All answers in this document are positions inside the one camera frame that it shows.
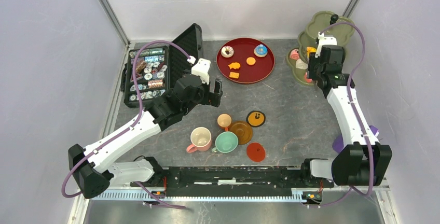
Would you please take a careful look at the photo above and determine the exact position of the pink strawberry cake slice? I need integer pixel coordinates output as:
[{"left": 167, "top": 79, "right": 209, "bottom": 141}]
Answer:
[{"left": 304, "top": 72, "right": 312, "bottom": 83}]

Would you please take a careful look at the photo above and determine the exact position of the yellow frosted donut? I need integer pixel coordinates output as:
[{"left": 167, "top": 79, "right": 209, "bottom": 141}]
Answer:
[{"left": 306, "top": 47, "right": 317, "bottom": 53}]

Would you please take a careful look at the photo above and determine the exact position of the white roll cake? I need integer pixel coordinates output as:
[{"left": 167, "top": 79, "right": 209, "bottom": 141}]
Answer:
[{"left": 295, "top": 59, "right": 308, "bottom": 70}]

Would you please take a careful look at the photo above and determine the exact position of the orange square cracker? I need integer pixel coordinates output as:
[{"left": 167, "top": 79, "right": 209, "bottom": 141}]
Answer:
[{"left": 229, "top": 72, "right": 240, "bottom": 79}]

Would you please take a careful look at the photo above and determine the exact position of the pink roll cake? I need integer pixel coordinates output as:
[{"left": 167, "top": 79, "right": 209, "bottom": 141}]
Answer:
[{"left": 289, "top": 48, "right": 300, "bottom": 61}]

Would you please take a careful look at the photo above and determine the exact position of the orange bear cookie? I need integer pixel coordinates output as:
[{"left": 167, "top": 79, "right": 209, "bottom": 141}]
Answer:
[{"left": 228, "top": 62, "right": 241, "bottom": 70}]

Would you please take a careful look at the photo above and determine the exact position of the white chocolate donut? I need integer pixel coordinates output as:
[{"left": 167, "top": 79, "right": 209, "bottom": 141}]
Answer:
[{"left": 221, "top": 46, "right": 235, "bottom": 58}]

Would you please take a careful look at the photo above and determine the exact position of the round orange cookie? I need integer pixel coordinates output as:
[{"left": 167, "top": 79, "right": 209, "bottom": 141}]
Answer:
[{"left": 246, "top": 57, "right": 256, "bottom": 66}]

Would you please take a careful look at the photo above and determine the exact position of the blue frosted donut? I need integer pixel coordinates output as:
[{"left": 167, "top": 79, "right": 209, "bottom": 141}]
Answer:
[{"left": 254, "top": 44, "right": 268, "bottom": 58}]

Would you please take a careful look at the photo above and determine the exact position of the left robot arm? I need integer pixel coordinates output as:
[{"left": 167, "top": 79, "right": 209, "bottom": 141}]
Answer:
[{"left": 61, "top": 74, "right": 223, "bottom": 199}]

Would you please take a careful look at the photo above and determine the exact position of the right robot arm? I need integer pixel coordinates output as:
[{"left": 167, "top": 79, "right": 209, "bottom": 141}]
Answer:
[{"left": 299, "top": 45, "right": 392, "bottom": 187}]

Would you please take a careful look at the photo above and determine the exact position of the small orange cup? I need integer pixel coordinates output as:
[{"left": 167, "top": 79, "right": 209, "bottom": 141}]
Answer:
[{"left": 217, "top": 114, "right": 232, "bottom": 131}]

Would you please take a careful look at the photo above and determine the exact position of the green three-tier stand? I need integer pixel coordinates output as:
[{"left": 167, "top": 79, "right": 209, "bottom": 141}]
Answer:
[{"left": 286, "top": 11, "right": 355, "bottom": 86}]

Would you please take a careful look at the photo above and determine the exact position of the black open case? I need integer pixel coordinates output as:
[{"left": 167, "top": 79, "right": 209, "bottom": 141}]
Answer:
[{"left": 135, "top": 23, "right": 203, "bottom": 104}]

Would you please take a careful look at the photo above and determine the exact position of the pink mug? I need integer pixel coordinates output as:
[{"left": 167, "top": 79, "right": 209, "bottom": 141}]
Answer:
[{"left": 186, "top": 127, "right": 212, "bottom": 153}]

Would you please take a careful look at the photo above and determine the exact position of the brown saucer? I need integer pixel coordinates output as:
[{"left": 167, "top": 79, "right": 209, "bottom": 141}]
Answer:
[{"left": 228, "top": 121, "right": 253, "bottom": 145}]

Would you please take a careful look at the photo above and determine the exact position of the orange smiley coaster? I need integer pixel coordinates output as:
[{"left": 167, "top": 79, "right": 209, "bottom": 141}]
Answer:
[{"left": 246, "top": 110, "right": 266, "bottom": 128}]

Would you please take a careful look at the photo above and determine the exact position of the mint green cup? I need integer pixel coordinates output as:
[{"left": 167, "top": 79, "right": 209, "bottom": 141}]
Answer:
[{"left": 211, "top": 131, "right": 238, "bottom": 153}]

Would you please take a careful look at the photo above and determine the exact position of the red round tray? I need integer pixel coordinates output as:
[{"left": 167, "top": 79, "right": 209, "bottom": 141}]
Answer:
[{"left": 216, "top": 38, "right": 275, "bottom": 84}]

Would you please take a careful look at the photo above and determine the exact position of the red round coaster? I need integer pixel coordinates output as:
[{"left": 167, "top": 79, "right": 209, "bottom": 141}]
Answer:
[{"left": 246, "top": 142, "right": 266, "bottom": 162}]

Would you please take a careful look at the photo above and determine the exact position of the purple plastic holder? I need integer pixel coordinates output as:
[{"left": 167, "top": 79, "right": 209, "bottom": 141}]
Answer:
[{"left": 332, "top": 125, "right": 379, "bottom": 153}]

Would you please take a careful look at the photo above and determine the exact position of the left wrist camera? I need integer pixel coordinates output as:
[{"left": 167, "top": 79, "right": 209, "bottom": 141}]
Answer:
[{"left": 191, "top": 58, "right": 211, "bottom": 85}]

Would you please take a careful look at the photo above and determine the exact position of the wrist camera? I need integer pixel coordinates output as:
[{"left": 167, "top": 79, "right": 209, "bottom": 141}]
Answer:
[
  {"left": 191, "top": 58, "right": 211, "bottom": 85},
  {"left": 315, "top": 32, "right": 337, "bottom": 58}
]

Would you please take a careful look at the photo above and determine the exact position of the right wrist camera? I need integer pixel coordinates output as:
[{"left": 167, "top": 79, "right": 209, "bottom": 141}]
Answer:
[{"left": 315, "top": 32, "right": 337, "bottom": 58}]

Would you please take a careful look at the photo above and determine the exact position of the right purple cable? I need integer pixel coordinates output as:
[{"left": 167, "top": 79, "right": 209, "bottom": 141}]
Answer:
[{"left": 306, "top": 21, "right": 375, "bottom": 208}]

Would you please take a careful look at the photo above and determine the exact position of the purple cable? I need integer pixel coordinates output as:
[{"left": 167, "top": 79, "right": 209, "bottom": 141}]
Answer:
[
  {"left": 61, "top": 40, "right": 197, "bottom": 210},
  {"left": 306, "top": 21, "right": 375, "bottom": 208}
]

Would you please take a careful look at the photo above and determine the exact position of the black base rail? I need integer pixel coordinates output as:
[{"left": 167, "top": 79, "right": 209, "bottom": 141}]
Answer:
[{"left": 142, "top": 157, "right": 335, "bottom": 198}]

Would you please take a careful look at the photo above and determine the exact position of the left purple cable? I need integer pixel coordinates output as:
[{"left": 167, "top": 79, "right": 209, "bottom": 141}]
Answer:
[{"left": 61, "top": 40, "right": 197, "bottom": 210}]

